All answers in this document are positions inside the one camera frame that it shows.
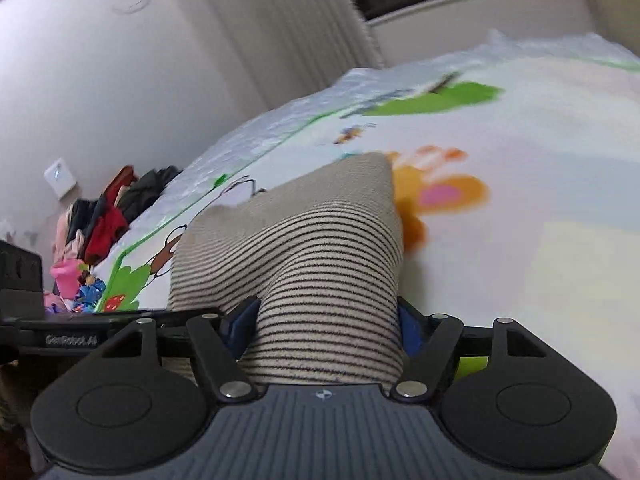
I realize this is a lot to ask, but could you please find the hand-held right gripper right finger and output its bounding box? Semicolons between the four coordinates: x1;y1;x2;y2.
389;297;558;402

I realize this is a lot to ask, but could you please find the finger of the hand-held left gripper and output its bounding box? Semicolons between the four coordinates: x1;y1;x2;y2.
95;309;226;335

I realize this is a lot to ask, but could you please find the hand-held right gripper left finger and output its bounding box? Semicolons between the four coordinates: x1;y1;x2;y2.
85;296;263;402

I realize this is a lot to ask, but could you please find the beige striped knit garment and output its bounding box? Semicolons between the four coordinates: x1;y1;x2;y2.
167;152;406;386

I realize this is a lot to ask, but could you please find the pink cloth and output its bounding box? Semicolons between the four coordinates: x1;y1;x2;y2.
49;210;89;312

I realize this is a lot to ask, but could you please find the blue plastic toy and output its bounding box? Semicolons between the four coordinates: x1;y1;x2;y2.
74;272;107;314

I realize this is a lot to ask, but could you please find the red garment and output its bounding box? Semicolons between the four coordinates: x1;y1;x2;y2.
82;205;130;264

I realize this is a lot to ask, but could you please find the dark green garment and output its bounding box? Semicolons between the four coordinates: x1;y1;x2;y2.
120;165;182;224

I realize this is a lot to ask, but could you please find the maroon garment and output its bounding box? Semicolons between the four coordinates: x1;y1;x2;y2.
102;165;140;207

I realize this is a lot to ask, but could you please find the cartoon animal printed mat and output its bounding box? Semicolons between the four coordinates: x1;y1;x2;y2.
92;57;640;411

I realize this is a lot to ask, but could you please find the white quilted bedspread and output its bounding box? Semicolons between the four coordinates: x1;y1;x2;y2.
90;30;640;311

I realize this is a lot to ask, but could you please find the beige pleated curtain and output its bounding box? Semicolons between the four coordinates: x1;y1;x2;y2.
200;0;387;112

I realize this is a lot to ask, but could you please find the white wall switch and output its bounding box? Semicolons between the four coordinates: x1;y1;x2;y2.
44;158;80;199

